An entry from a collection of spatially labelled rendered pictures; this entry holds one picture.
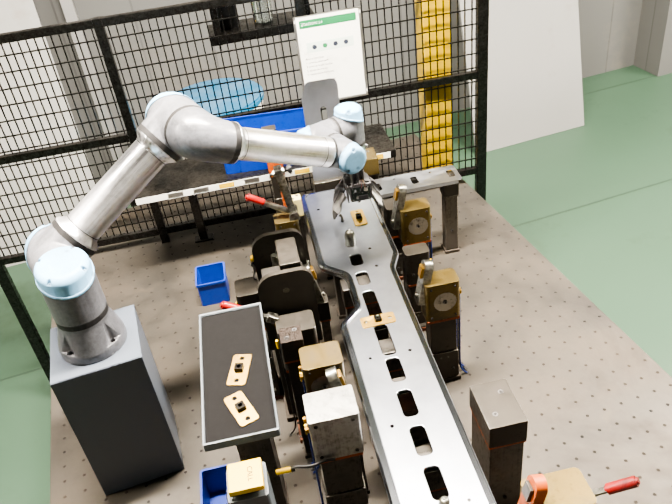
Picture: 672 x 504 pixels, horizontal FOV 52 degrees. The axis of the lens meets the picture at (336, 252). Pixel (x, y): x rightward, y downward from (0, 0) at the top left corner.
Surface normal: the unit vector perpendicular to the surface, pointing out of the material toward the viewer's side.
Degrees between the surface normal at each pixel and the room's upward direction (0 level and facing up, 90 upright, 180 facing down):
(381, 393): 0
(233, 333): 0
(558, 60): 76
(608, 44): 90
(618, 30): 90
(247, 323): 0
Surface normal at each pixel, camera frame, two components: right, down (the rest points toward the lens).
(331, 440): 0.18, 0.56
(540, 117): 0.29, 0.32
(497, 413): -0.11, -0.80
